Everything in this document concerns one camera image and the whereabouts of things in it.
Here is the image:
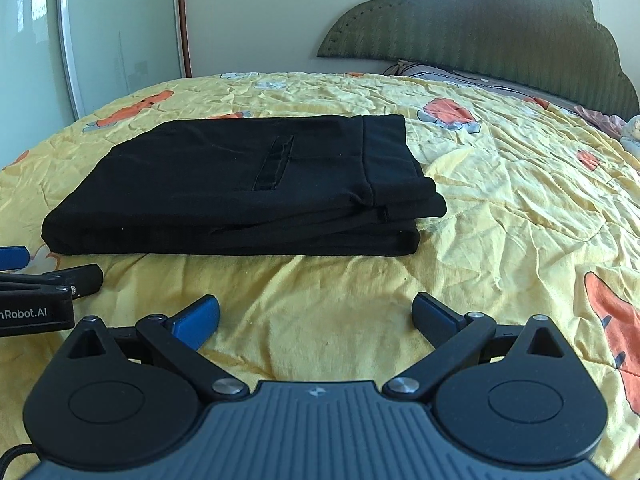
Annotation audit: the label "black pants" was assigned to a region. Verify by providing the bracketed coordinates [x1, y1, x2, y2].
[41, 115, 447, 257]

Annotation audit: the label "grey striped pillow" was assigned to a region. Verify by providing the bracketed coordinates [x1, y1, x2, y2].
[383, 60, 577, 110]

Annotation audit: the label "green padded headboard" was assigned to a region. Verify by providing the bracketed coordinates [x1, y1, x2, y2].
[318, 0, 639, 119]

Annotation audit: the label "pink crumpled cloth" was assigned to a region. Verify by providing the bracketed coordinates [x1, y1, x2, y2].
[574, 105, 626, 140]

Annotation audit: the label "white printed blanket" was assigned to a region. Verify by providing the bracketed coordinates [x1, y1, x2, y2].
[620, 115, 640, 159]

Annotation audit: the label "white floral wardrobe door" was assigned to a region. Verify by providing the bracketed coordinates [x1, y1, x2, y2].
[1, 0, 191, 165]

